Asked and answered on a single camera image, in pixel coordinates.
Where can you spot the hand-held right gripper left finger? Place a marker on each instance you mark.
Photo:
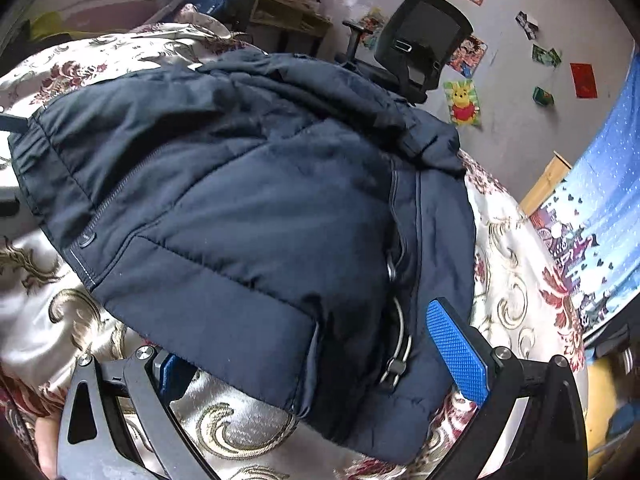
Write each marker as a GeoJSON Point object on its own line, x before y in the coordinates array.
{"type": "Point", "coordinates": [172, 375]}

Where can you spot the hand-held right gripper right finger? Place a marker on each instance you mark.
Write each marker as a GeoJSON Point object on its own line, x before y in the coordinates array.
{"type": "Point", "coordinates": [457, 355]}

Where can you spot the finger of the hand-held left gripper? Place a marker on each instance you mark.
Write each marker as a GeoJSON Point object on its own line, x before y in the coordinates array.
{"type": "Point", "coordinates": [7, 208]}
{"type": "Point", "coordinates": [10, 122]}

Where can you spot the navy padded jacket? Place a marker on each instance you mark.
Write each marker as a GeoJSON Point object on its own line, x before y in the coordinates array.
{"type": "Point", "coordinates": [225, 210]}

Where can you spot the floral satin bedspread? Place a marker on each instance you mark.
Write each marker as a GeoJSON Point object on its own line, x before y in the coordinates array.
{"type": "Point", "coordinates": [510, 280]}

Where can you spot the yellow-green cloth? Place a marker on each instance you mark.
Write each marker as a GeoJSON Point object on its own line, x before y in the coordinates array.
{"type": "Point", "coordinates": [50, 25]}

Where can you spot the yellow object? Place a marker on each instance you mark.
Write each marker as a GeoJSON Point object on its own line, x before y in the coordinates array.
{"type": "Point", "coordinates": [607, 410]}

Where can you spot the wooden board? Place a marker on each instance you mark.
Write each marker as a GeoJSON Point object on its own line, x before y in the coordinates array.
{"type": "Point", "coordinates": [545, 182]}

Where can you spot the blue printed curtain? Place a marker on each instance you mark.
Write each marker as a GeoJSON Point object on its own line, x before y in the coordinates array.
{"type": "Point", "coordinates": [600, 210]}

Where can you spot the blue backpack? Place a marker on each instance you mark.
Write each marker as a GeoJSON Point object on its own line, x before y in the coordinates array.
{"type": "Point", "coordinates": [207, 1]}

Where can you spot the yellow bear poster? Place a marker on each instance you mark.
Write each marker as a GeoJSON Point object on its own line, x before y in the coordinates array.
{"type": "Point", "coordinates": [462, 102]}

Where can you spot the small green hanging box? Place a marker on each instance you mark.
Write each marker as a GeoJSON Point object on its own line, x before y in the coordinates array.
{"type": "Point", "coordinates": [543, 96]}

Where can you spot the wooden desk shelf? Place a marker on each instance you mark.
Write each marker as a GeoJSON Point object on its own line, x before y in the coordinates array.
{"type": "Point", "coordinates": [280, 12]}

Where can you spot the anime figure poster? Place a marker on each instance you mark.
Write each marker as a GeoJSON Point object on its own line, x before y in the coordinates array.
{"type": "Point", "coordinates": [467, 55]}

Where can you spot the red envelope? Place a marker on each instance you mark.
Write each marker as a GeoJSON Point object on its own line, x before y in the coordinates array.
{"type": "Point", "coordinates": [583, 80]}

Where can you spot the black office chair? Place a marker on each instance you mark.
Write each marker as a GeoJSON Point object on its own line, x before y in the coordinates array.
{"type": "Point", "coordinates": [425, 25]}

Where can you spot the black and white photos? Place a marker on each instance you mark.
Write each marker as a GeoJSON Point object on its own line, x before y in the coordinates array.
{"type": "Point", "coordinates": [527, 25]}

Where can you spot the colourful cartoon poster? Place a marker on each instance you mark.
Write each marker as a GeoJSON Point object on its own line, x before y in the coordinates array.
{"type": "Point", "coordinates": [374, 25]}

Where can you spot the green wall cards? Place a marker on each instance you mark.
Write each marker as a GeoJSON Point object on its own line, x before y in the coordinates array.
{"type": "Point", "coordinates": [546, 56]}

